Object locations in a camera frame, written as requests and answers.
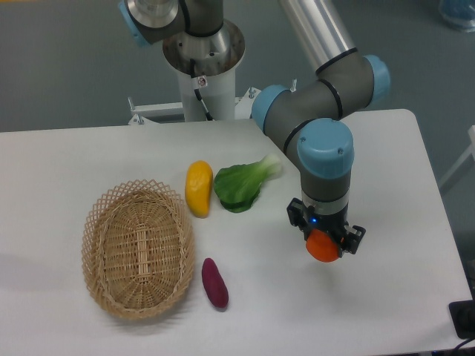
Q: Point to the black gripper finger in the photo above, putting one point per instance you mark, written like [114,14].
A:
[351,238]
[295,212]

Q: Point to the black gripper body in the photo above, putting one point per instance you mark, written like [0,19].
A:
[335,225]

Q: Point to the orange fruit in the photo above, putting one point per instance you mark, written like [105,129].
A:
[321,247]

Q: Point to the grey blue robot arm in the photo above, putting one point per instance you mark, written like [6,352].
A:
[305,124]

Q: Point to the woven wicker basket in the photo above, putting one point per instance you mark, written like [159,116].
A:
[138,249]

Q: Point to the green bok choy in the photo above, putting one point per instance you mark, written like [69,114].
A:
[238,186]

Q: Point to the yellow mango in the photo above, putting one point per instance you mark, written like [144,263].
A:
[198,188]

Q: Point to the purple sweet potato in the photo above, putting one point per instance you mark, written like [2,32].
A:
[214,285]

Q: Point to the black power box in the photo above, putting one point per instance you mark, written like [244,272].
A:
[462,315]

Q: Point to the blue object top right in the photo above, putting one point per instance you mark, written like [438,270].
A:
[459,14]

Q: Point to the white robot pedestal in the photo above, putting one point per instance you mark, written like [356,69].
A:
[206,70]

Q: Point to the white frame right edge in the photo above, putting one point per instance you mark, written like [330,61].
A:
[461,166]

